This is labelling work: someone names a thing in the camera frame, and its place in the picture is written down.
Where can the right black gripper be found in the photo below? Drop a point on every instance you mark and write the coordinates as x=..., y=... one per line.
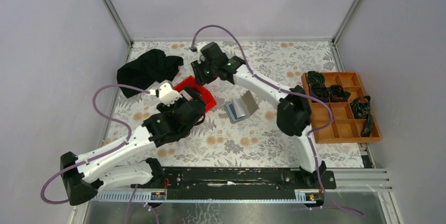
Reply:
x=196, y=67

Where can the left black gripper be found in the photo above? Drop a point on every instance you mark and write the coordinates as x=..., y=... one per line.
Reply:
x=169, y=110

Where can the red plastic bin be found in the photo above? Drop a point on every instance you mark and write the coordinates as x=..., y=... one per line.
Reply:
x=206, y=95

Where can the grey card holder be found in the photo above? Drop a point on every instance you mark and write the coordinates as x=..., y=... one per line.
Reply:
x=241, y=108

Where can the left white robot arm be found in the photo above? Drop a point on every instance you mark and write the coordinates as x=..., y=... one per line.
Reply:
x=85, y=175

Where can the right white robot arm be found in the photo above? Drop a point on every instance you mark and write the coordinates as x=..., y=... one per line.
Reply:
x=292, y=105

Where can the black cloth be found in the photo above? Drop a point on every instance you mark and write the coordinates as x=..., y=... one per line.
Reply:
x=150, y=67

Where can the floral table mat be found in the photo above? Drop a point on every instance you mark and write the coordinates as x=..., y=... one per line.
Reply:
x=254, y=142

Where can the rolled dark tie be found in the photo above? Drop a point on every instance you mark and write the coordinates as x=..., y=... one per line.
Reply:
x=315, y=78
x=320, y=92
x=338, y=94

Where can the wooden compartment tray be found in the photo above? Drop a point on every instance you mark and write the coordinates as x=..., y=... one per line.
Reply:
x=344, y=127

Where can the unrolled dark tie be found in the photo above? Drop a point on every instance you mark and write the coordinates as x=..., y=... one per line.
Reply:
x=361, y=109

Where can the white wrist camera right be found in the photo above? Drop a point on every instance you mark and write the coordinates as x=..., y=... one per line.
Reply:
x=199, y=46

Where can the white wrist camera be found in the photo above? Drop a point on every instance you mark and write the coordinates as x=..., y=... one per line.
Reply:
x=167, y=94
x=199, y=46

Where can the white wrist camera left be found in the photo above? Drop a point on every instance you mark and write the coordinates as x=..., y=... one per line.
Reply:
x=167, y=94

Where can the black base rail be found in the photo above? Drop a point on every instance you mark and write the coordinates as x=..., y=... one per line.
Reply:
x=204, y=183

